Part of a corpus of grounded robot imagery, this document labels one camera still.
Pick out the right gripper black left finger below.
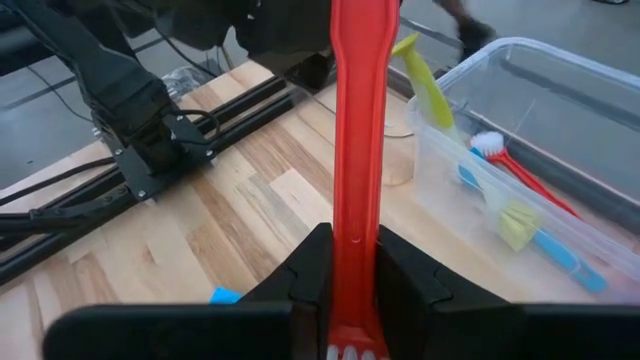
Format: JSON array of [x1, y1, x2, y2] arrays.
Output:
[[42, 223, 335, 360]]

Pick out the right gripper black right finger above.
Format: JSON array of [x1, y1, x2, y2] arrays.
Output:
[[375, 224, 640, 360]]

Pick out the blue sponge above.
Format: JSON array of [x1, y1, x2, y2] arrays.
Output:
[[209, 285, 244, 306]]

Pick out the red dish brush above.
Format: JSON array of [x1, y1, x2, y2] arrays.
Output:
[[325, 0, 402, 360], [468, 129, 585, 221]]

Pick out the green dish brush yellow bristles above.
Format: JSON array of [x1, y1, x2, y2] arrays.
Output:
[[391, 31, 546, 254]]

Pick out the clear plastic bin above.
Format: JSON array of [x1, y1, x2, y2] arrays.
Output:
[[404, 35, 640, 306]]

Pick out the person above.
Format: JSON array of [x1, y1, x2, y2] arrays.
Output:
[[432, 0, 499, 59]]

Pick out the black base cable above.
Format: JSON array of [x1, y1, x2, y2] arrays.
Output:
[[0, 157, 121, 207]]

